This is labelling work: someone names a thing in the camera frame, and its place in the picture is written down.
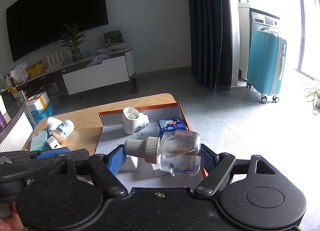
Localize washing machine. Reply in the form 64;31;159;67
238;2;280;81

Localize teal suitcase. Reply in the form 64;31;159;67
246;33;287;104

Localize clear liquid refill bottle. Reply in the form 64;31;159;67
124;130;201;177

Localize blue plastic bag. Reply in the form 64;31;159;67
27;103;55;128

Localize purple tin box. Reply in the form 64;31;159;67
0;113;7;133

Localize small white USB charger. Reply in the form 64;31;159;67
46;136;62;150

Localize toothpick jar with blue label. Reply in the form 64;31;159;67
49;120;75;144

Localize white yellow cardboard box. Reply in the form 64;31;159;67
26;91;50;113

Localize white Xiaomi charger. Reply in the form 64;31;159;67
120;155;139;173

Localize teal adhesive bandage box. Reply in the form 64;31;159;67
30;129;48;151

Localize person's left hand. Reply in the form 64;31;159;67
0;209;24;231

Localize dark blue curtain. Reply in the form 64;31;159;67
189;0;233;92

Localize yellow tin box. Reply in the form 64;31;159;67
27;61;45;78

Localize dark picture box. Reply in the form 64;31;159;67
103;30;124;47

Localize blue tissue pack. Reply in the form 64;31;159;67
157;117;189;138

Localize TV console cabinet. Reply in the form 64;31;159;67
16;46;136;95

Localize white wifi router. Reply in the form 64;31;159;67
45;50;64;71

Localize orange cardboard box tray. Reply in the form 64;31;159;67
94;102;209;189

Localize white UGREEN charger box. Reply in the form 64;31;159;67
151;164;170;178

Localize potted bamboo plant on console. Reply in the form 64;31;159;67
59;26;86;62

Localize potted spider plants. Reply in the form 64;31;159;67
306;80;320;115

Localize large black television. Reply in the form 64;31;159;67
6;0;108;61

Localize curved side cabinet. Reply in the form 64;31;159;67
1;90;33;153

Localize white plastic bag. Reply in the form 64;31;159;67
10;62;29;84

